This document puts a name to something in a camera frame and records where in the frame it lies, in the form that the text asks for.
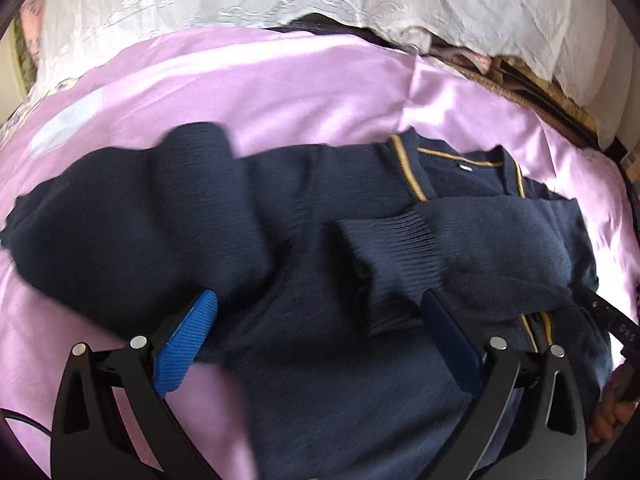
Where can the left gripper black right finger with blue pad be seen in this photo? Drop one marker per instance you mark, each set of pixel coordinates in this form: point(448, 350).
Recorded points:
point(525, 420)

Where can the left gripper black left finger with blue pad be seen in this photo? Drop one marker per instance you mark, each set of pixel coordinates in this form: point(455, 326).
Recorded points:
point(111, 419)

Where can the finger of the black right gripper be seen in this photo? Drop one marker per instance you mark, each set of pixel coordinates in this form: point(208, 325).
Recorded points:
point(624, 329)

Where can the navy knit cardigan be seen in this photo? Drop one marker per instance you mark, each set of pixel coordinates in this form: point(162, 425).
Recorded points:
point(319, 258)

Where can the person's right hand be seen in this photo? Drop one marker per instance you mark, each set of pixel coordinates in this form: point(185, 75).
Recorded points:
point(611, 411)

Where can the white lace bed cover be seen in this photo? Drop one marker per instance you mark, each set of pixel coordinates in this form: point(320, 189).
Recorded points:
point(583, 45)

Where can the pink satin bedsheet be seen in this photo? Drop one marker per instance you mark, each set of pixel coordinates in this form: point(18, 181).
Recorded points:
point(270, 90)

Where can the pink floral pillow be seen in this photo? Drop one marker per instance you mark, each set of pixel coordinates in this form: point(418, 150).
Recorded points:
point(28, 28)

